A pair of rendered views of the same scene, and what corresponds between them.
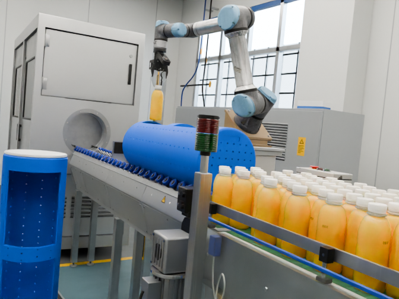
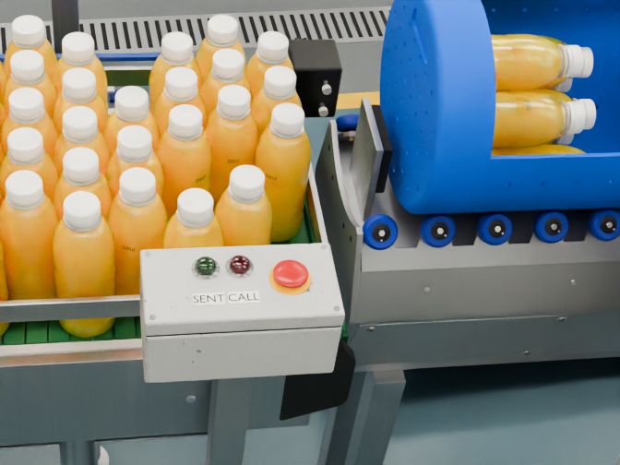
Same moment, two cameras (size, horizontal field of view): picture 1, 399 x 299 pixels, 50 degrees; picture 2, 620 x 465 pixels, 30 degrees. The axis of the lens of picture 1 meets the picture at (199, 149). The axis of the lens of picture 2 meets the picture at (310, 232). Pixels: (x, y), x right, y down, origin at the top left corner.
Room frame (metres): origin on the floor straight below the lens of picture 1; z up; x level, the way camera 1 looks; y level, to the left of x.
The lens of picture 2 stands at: (1.91, -1.22, 1.99)
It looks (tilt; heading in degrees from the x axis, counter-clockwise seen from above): 46 degrees down; 105
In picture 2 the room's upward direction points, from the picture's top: 9 degrees clockwise
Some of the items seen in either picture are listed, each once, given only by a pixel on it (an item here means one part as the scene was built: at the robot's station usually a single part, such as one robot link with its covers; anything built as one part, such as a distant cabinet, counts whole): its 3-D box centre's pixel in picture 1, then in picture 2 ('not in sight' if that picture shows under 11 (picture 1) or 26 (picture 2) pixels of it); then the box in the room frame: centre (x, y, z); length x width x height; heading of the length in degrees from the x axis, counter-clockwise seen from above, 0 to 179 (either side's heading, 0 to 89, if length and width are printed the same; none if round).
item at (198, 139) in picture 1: (206, 142); not in sight; (1.17, -0.02, 1.18); 0.06 x 0.06 x 0.05
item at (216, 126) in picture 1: (208, 126); not in sight; (1.17, -0.02, 1.23); 0.06 x 0.06 x 0.04
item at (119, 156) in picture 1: (119, 152); not in sight; (2.84, 0.53, 1.00); 0.10 x 0.04 x 0.15; 120
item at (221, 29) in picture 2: (225, 170); (222, 29); (1.45, -0.10, 1.08); 0.04 x 0.04 x 0.02
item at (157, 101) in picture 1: (157, 104); not in sight; (2.38, 0.26, 1.33); 0.07 x 0.07 x 0.18
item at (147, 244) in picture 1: (153, 173); not in sight; (3.14, 0.33, 0.85); 0.06 x 0.06 x 1.70; 30
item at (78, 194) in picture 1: (76, 228); not in sight; (3.41, 0.94, 0.31); 0.06 x 0.06 x 0.63; 30
